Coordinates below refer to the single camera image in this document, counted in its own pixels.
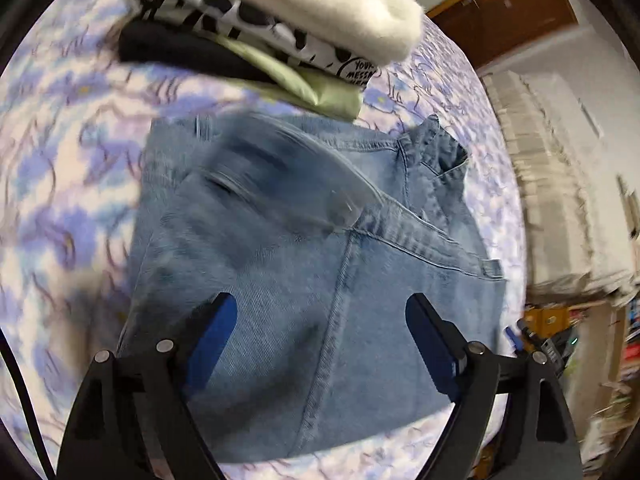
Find bed with purple floral sheet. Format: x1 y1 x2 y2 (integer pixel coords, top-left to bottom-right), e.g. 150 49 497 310
0 0 528 480

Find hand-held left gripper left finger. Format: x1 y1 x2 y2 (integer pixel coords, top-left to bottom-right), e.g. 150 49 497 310
56 291 238 480

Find white folded sweater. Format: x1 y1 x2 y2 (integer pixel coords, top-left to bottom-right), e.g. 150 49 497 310
135 0 426 63

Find blue denim jeans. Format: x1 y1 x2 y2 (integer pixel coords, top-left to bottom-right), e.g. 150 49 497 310
117 112 506 463

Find wooden bookshelf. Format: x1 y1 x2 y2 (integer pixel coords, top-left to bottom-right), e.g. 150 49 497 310
570 290 640 466

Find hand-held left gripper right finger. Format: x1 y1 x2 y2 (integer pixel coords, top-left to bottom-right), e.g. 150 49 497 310
405 292 586 480

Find black cable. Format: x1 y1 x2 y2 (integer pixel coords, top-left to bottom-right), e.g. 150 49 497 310
0 332 56 480

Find brown wooden door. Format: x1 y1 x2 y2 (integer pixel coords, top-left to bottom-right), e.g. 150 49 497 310
425 0 581 68

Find black folded garment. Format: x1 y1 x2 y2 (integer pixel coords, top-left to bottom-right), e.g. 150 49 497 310
117 20 271 86

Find black and white patterned garment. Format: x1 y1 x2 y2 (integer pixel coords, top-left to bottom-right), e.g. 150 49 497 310
122 0 383 91

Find light green folded garment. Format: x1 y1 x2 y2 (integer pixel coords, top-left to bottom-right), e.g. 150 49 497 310
215 40 363 121

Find wooden drawer cabinet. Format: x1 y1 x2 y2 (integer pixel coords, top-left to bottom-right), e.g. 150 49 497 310
522 305 573 333

